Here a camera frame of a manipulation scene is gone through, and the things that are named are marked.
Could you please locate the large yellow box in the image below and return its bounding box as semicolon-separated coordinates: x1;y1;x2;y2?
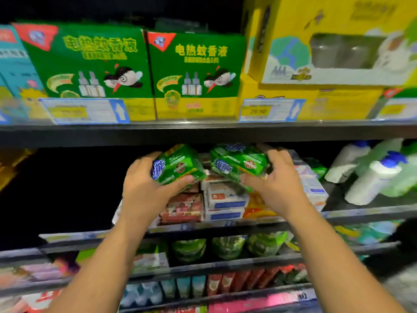
244;0;417;87

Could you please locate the pink flat pack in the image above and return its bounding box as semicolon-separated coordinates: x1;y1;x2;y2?
208;288;317;313

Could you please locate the pale green hand sanitizer bottle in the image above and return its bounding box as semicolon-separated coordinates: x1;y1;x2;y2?
355;139;405;170

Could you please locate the white hand sanitizer bottle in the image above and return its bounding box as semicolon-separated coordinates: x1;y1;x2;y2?
324;141;371;184
345;152;408;206

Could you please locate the row of red tubes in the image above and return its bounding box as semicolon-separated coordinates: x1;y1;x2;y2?
205;264;307;296

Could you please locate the red white packet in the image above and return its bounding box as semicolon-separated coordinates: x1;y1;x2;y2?
20;289;63;313

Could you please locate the stack of yellow soap cartons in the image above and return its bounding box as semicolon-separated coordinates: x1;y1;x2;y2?
0;150;33;190

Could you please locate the yellow red flat pack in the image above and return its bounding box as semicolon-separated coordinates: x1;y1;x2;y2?
146;306;209;313

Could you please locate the green box mosquito print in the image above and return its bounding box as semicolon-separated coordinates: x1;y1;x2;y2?
146;30;248;121
13;23;157;121

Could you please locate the green white carton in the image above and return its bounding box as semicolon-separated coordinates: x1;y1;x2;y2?
130;241;170;271
75;247;99;265

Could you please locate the stack of pink soap boxes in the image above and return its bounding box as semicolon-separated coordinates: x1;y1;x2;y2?
159;186;204;224

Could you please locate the teal box yellow cartoon print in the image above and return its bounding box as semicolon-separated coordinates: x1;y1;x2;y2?
0;26;50;121

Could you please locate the flat yellow box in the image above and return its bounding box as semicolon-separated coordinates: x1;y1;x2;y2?
238;75;385;123

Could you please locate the green blue print soap box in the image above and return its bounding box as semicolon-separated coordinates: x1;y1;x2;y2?
210;143;269;192
151;144;207;186

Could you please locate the person's right forearm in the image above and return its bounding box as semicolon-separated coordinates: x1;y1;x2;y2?
283;199;408;313

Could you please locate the person's right hand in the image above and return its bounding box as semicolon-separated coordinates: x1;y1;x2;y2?
240;150;307;219

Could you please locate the row of pink orange packets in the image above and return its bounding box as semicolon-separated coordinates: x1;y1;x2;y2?
0;257;73;287

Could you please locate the person's left forearm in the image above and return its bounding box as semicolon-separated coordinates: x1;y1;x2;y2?
65;212;160;313

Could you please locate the person's left hand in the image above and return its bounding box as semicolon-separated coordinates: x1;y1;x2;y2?
122;152;196;222

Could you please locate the row of blue white tubes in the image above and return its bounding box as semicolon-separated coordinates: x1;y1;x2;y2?
120;276;208;307

